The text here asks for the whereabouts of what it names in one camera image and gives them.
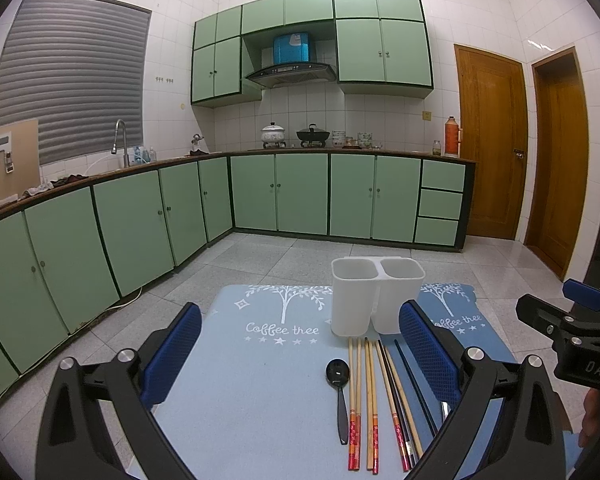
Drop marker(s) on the white double utensil holder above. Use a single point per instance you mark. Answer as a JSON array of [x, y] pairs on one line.
[[369, 292]]

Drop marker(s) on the range hood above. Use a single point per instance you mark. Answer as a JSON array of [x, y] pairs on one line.
[[286, 74]]

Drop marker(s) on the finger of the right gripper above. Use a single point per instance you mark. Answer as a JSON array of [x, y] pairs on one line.
[[543, 317], [583, 294]]

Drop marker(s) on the green cabinets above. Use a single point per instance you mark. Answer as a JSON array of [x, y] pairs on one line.
[[68, 255], [364, 46]]

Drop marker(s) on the blue box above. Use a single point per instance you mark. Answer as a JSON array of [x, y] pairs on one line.
[[292, 48]]

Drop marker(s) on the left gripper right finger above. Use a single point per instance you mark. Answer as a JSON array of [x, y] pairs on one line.
[[526, 441]]

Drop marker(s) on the black chopstick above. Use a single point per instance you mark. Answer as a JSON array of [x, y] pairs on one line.
[[418, 391], [398, 408]]

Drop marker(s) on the red-end bamboo chopstick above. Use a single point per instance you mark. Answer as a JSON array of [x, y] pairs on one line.
[[357, 405], [375, 423], [352, 412], [400, 442]]

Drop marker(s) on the grey window blind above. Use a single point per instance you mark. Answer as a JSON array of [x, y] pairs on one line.
[[77, 67]]

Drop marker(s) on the orange thermos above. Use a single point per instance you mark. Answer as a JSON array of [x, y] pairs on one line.
[[452, 137]]

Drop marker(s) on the black spoon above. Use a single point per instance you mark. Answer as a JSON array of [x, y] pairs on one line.
[[337, 375]]

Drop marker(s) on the light blue mat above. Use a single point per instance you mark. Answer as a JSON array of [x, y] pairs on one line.
[[252, 400]]

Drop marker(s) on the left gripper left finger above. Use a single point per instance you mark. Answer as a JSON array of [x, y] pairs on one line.
[[74, 441]]

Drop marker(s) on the wooden board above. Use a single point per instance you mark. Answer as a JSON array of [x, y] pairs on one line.
[[19, 161]]

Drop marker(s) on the black wok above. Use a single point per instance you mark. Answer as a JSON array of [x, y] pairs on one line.
[[313, 137]]

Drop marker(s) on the green upper cabinets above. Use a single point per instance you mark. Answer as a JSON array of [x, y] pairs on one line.
[[364, 46]]

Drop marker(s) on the dark blue mat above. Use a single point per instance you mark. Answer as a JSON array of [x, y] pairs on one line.
[[453, 306]]

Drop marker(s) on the wooden door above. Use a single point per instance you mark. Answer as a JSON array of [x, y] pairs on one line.
[[494, 119], [561, 169]]

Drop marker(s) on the white pot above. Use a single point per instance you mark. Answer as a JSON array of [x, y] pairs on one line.
[[273, 136]]

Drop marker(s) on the green lower cabinets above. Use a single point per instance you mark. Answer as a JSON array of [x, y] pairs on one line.
[[68, 255]]

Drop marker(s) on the right hand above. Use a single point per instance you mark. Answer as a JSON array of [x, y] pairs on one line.
[[591, 418]]

